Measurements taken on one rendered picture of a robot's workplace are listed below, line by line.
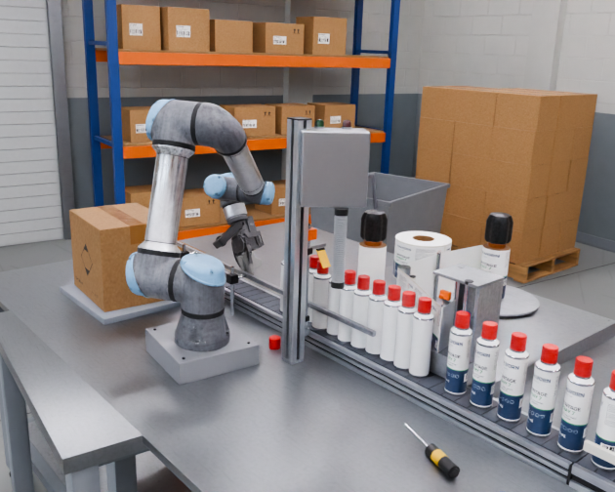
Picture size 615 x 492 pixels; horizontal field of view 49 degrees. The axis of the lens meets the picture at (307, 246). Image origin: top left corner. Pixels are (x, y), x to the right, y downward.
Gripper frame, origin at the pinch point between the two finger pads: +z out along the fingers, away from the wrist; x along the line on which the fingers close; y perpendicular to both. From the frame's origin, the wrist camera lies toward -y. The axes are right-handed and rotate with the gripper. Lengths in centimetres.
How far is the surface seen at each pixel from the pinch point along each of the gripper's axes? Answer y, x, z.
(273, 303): 0.3, -8.6, 11.4
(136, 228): -31.7, 5.5, -23.2
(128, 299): -35.3, 17.2, -3.6
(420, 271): 30, -45, 16
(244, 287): 1.3, 6.6, 2.7
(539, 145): 323, 71, -53
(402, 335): -2, -62, 31
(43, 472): -60, 69, 43
